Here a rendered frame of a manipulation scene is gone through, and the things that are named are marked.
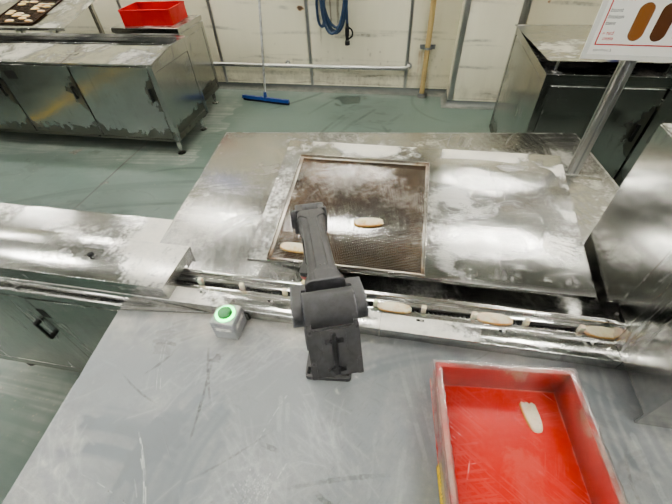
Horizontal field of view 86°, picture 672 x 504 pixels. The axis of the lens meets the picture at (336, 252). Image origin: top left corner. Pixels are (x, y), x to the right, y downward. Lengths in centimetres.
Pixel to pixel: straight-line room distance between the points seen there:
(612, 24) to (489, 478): 140
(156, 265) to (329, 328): 83
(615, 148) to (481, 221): 171
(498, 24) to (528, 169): 283
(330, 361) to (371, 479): 44
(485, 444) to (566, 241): 68
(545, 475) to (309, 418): 53
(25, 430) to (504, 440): 207
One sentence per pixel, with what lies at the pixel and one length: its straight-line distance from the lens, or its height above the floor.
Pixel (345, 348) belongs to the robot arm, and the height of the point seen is 126.
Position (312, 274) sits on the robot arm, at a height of 130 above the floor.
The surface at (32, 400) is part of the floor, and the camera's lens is 244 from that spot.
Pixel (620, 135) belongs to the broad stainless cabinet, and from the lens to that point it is 285.
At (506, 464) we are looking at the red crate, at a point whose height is 82.
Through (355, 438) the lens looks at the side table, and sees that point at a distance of 94.
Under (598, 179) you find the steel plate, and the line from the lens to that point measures 189.
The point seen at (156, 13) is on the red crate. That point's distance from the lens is 431.
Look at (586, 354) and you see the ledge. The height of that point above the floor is 86.
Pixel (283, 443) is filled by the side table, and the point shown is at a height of 82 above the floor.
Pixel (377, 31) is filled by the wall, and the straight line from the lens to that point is 449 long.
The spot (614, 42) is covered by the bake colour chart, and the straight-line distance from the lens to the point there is 166.
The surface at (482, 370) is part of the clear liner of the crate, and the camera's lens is 95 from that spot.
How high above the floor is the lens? 172
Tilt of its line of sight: 46 degrees down
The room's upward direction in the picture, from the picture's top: 3 degrees counter-clockwise
